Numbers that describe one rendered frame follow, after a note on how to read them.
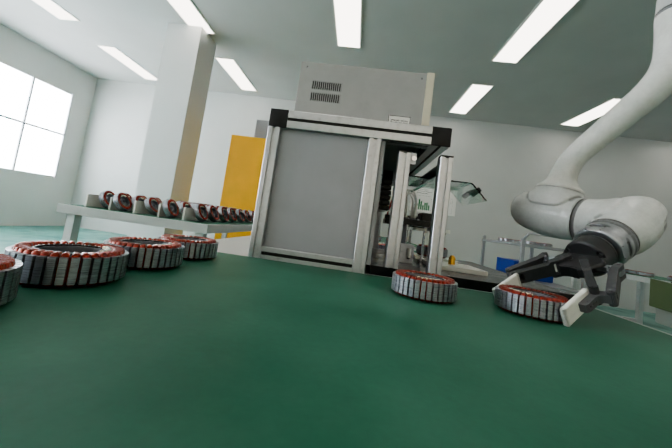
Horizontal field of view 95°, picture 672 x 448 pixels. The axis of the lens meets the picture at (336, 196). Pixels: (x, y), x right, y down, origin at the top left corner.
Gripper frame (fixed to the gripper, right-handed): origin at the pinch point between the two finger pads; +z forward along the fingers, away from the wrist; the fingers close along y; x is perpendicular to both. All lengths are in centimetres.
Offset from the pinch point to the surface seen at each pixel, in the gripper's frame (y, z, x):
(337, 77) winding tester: -46, -4, -56
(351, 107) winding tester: -44, -4, -46
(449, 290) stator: -3.4, 13.2, -8.0
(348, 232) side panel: -30.8, 15.1, -16.5
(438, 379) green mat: 16.7, 31.8, -16.0
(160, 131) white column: -439, 56, -145
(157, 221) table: -163, 67, -34
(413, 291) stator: -6.1, 18.0, -9.6
